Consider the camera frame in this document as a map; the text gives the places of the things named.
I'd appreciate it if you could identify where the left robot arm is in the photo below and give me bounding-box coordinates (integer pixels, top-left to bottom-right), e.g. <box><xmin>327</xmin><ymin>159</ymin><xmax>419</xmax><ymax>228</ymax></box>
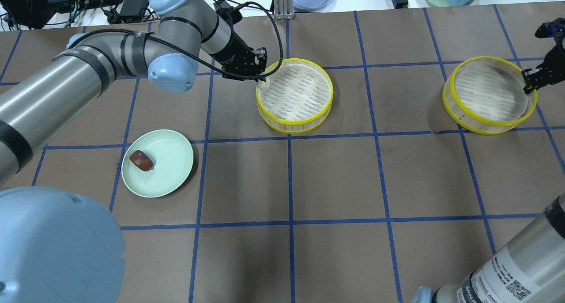
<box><xmin>0</xmin><ymin>0</ymin><xmax>267</xmax><ymax>303</ymax></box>

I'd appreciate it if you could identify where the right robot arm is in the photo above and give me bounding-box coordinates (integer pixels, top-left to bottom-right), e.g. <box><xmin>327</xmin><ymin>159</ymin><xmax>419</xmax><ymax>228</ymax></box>
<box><xmin>411</xmin><ymin>18</ymin><xmax>565</xmax><ymax>303</ymax></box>

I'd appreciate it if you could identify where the white bun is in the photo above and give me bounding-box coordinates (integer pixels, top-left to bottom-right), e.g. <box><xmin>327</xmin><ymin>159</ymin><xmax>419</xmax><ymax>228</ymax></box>
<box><xmin>257</xmin><ymin>77</ymin><xmax>271</xmax><ymax>91</ymax></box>

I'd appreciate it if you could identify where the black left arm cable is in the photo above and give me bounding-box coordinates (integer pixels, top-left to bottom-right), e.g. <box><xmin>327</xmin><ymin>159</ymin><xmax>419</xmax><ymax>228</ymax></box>
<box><xmin>141</xmin><ymin>2</ymin><xmax>284</xmax><ymax>79</ymax></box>

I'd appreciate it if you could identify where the brown bun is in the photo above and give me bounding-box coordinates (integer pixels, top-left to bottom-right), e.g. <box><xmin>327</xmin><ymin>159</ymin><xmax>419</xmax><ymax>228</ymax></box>
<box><xmin>128</xmin><ymin>150</ymin><xmax>154</xmax><ymax>172</ymax></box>

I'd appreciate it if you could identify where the mint green plate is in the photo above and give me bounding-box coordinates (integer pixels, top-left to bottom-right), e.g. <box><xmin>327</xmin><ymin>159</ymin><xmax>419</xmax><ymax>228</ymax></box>
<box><xmin>121</xmin><ymin>129</ymin><xmax>194</xmax><ymax>198</ymax></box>

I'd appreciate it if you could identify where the yellow steamer basket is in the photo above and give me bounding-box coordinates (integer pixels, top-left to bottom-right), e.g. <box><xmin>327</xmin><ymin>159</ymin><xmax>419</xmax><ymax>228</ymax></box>
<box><xmin>441</xmin><ymin>56</ymin><xmax>538</xmax><ymax>136</ymax></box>
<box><xmin>256</xmin><ymin>58</ymin><xmax>334</xmax><ymax>134</ymax></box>

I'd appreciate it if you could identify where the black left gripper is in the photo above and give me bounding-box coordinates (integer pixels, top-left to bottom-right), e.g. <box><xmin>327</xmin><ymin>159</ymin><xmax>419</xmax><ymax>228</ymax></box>
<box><xmin>220</xmin><ymin>47</ymin><xmax>268</xmax><ymax>82</ymax></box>

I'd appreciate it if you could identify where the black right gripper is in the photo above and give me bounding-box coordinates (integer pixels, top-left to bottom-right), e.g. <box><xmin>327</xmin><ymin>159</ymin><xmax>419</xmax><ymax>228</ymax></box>
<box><xmin>521</xmin><ymin>47</ymin><xmax>565</xmax><ymax>95</ymax></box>

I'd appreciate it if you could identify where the aluminium frame post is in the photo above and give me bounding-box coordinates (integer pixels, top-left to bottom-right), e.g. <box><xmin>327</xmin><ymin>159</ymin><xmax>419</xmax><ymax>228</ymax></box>
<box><xmin>273</xmin><ymin>0</ymin><xmax>295</xmax><ymax>20</ymax></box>

